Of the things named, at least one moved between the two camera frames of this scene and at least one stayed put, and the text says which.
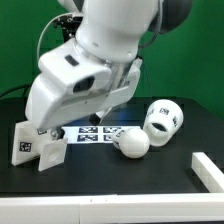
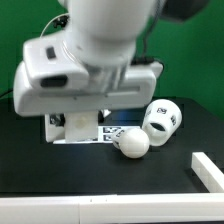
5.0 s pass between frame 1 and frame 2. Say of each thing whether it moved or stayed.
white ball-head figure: stayed
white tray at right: stayed
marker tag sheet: stayed
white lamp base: moved
